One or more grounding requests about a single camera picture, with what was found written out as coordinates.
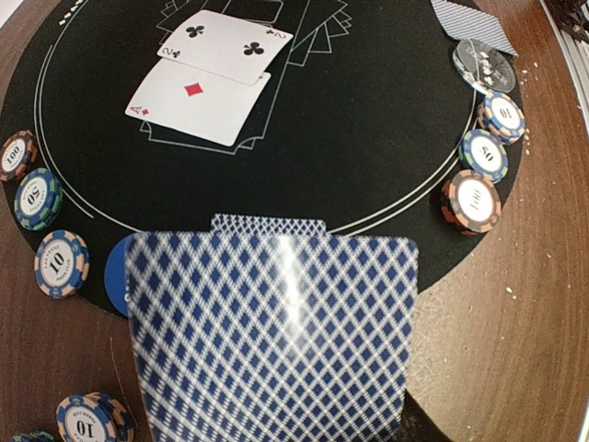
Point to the green white chips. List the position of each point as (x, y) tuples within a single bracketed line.
[(39, 199), (483, 153)]

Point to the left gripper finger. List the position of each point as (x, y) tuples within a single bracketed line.
[(417, 426)]

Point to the round black poker mat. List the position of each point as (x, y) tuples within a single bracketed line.
[(357, 127)]

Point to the aluminium front rail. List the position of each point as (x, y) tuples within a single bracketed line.
[(569, 20)]

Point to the red black chips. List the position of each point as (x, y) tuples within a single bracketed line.
[(470, 203), (18, 153)]

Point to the green white chip stack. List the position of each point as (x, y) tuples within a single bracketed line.
[(34, 436)]

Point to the ace of diamonds card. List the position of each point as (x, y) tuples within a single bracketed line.
[(192, 101)]

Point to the blue white chip stack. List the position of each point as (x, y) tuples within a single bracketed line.
[(94, 417)]

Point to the blue white chips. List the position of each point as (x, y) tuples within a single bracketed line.
[(61, 264), (499, 115)]

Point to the two of clubs card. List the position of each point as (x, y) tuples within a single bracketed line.
[(225, 46)]

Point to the blue small blind button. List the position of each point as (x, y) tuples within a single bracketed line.
[(115, 278)]

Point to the blue card deck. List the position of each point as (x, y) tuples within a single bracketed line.
[(271, 338)]

